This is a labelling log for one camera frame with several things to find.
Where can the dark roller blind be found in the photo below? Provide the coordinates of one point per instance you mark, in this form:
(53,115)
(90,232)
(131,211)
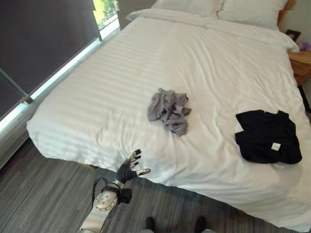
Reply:
(43,43)

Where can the wooden headboard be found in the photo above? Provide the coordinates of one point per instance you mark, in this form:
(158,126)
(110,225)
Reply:
(284,11)

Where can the robot left foot dark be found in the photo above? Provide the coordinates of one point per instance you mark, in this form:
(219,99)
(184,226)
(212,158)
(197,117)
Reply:
(149,223)

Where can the black garment with white label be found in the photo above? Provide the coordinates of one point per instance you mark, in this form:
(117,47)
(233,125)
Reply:
(267,136)

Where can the white pillow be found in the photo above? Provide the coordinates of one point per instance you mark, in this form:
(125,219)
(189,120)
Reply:
(187,6)
(252,12)

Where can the robot left arm silver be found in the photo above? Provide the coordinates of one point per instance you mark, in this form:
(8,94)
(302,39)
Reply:
(103,204)

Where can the purple tissue box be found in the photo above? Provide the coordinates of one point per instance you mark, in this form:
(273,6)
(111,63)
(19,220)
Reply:
(305,46)

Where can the grey crumpled garment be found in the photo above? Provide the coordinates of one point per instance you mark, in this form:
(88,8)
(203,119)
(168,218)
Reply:
(170,112)

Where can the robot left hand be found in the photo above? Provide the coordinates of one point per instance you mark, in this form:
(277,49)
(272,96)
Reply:
(125,170)

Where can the robot right foot dark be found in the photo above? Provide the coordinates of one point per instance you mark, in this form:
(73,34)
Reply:
(200,223)

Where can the white striped duvet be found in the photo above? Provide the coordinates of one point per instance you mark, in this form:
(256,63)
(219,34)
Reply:
(170,97)

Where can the robot foot dark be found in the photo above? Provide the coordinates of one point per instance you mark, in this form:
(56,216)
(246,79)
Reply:
(149,223)
(200,223)

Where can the wooden bedside table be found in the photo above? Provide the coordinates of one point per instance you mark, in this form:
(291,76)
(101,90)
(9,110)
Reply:
(301,64)

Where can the dark picture frame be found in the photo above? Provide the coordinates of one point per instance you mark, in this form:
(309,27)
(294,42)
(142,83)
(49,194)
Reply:
(293,34)

